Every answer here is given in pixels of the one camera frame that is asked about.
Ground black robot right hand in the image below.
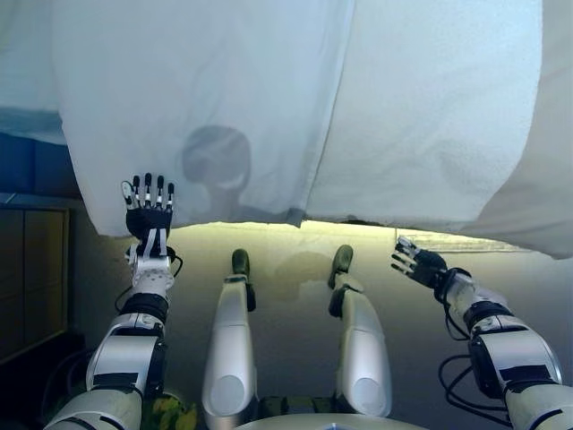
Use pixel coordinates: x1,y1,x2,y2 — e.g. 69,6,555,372
389,236,449,290

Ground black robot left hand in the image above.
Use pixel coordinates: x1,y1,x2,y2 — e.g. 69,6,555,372
121,172,176,259

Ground white duvet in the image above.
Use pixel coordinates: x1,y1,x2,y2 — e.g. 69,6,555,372
51,0,359,238

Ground grey patterned rug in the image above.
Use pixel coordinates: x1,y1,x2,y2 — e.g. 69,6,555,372
396,227,536,254

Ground silver robot right leg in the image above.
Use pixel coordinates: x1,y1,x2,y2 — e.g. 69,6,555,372
328,244,394,417

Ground silver robot leg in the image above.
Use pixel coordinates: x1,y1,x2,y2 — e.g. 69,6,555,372
328,244,394,417
201,248,261,425

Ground wooden nightstand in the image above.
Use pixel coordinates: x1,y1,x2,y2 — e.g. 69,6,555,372
0,206,72,365

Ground silver robot left leg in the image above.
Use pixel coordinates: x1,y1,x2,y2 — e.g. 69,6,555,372
201,248,261,425

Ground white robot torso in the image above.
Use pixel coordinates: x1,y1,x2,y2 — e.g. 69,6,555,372
241,412,433,430

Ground green leafy plant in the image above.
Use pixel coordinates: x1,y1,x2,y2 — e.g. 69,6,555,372
150,393,199,430

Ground mattress with white sheet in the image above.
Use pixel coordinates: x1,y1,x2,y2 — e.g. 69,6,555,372
0,0,68,144

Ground dark upholstered bed frame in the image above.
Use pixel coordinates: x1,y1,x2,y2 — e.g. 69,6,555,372
0,133,89,196

